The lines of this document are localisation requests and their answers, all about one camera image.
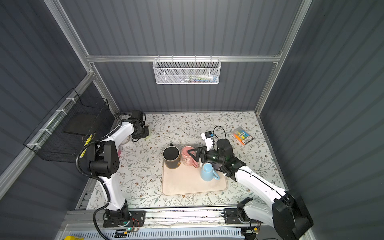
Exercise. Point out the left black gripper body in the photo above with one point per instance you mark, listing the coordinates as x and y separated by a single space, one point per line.
144 132

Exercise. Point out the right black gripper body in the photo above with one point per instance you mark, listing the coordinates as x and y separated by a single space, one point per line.
212 156

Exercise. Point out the pink patterned mug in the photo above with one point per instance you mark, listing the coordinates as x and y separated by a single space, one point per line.
187 159

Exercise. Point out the light blue mug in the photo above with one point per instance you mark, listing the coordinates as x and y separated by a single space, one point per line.
208 173

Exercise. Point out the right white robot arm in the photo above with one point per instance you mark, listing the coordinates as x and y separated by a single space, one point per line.
285 211

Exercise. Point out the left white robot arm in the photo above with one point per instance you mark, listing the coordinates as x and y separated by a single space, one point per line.
99 160

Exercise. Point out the black mug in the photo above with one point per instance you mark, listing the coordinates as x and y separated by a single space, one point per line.
171 156

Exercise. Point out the beige drying mat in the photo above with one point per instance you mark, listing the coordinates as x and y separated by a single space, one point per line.
187 180

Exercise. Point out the colourful marker box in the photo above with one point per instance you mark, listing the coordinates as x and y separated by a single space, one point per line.
242 136

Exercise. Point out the floral table cover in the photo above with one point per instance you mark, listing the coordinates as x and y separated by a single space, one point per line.
141 169

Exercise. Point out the tubes in white basket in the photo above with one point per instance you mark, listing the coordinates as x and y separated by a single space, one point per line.
207 78

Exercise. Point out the yellow object at bottom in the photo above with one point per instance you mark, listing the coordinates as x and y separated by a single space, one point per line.
73 238

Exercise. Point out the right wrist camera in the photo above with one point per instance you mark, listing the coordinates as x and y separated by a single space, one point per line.
208 137

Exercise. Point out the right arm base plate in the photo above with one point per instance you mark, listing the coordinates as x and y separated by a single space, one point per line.
237 216

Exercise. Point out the white wire basket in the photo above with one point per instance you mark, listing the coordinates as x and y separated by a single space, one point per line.
168 72

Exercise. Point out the black wire basket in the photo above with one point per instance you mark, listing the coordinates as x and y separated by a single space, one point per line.
62 137

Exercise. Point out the white perforated cable tray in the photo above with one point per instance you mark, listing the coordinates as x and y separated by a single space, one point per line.
220 233

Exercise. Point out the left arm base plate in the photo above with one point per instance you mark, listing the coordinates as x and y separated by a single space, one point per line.
136 217

